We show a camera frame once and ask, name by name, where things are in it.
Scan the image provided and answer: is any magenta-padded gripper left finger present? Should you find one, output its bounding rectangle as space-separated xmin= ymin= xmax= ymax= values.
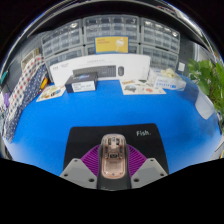
xmin=59 ymin=143 xmax=101 ymax=190

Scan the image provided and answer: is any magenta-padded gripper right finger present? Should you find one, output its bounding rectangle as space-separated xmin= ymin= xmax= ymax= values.
xmin=127 ymin=143 xmax=169 ymax=190

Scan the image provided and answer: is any black mouse pad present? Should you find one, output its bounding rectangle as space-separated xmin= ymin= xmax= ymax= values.
xmin=63 ymin=123 xmax=170 ymax=174

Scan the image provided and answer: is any colourful sticker sheet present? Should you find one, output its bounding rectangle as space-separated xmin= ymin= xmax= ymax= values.
xmin=35 ymin=84 xmax=67 ymax=103
xmin=119 ymin=78 xmax=167 ymax=96

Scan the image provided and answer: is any navy polka dot cloth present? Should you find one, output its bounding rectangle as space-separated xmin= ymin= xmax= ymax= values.
xmin=3 ymin=64 xmax=48 ymax=143

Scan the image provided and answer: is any small dark cardboard box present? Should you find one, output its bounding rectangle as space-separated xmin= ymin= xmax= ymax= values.
xmin=64 ymin=72 xmax=98 ymax=94

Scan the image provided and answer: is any clear plastic wrapped pack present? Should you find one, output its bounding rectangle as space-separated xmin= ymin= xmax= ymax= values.
xmin=147 ymin=68 xmax=187 ymax=92

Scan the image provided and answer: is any red blue checkered cloth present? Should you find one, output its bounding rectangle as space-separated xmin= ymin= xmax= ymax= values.
xmin=4 ymin=54 xmax=44 ymax=134

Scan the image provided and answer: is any white keyboard packaging box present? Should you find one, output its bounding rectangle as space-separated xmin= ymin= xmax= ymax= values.
xmin=49 ymin=53 xmax=152 ymax=87

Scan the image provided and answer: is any potted green plant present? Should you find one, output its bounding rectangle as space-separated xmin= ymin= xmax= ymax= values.
xmin=187 ymin=59 xmax=224 ymax=131

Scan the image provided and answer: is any white wicker basket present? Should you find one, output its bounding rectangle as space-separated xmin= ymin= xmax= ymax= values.
xmin=20 ymin=48 xmax=41 ymax=71

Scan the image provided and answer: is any yellow card package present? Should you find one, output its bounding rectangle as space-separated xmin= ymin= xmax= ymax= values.
xmin=94 ymin=35 xmax=129 ymax=54

